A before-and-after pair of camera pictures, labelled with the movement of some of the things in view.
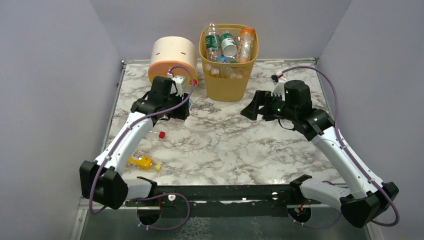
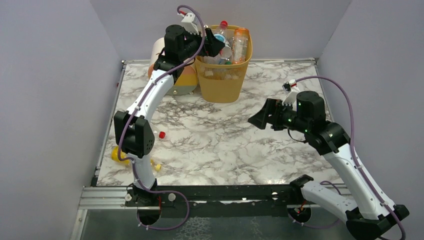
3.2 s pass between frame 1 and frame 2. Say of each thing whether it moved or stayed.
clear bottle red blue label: stayed
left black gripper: moved
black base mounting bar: stayed
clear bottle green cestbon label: moved
